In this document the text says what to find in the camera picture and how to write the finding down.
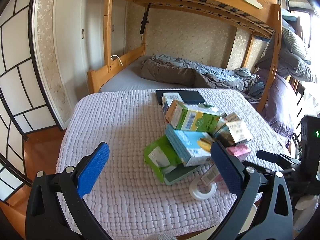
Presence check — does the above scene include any white blue medicine box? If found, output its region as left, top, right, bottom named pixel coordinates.
left=213, top=113, right=253, bottom=147

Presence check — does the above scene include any teal green card box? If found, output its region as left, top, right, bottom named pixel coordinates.
left=164, top=164, right=201, bottom=185

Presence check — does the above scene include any light blue medicine box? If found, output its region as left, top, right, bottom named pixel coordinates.
left=165, top=124, right=214, bottom=167

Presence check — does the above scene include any green plastic pouch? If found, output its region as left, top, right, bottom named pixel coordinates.
left=143, top=135, right=182, bottom=183

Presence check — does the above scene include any pink packet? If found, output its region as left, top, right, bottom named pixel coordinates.
left=226, top=144, right=251, bottom=162

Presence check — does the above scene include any purple pillow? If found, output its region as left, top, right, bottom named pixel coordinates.
left=263, top=75, right=298, bottom=141

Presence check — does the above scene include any white tape roll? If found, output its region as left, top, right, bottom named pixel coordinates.
left=189, top=176, right=217, bottom=201

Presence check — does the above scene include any pink quilted bed cover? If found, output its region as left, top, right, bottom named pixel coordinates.
left=55, top=87, right=291, bottom=238

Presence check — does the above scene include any blue grey duvet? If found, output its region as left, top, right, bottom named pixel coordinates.
left=151, top=54, right=265, bottom=98

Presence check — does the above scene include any striped grey bedding pile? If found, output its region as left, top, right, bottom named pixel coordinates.
left=254, top=10, right=313, bottom=84

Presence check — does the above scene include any shoji sliding door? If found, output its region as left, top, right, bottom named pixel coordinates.
left=1, top=0, right=57, bottom=203

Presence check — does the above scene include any green yellow medicine box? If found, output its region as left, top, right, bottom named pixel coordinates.
left=165, top=100, right=222, bottom=133

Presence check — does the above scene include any dark blue notebook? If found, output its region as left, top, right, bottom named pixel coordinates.
left=156, top=89, right=205, bottom=105

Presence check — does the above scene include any white orange medicine box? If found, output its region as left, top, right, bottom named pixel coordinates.
left=161, top=93, right=183, bottom=115

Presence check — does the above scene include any brown blanket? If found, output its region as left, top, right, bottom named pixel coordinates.
left=138, top=59, right=218, bottom=88

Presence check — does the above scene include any white cloud decoration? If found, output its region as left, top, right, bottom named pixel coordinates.
left=244, top=0, right=263, bottom=10

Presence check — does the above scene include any black clamp on bed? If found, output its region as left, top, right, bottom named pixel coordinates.
left=140, top=3, right=151, bottom=35

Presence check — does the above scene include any wooden bunk bed frame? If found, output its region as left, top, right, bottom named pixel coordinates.
left=87, top=0, right=283, bottom=113

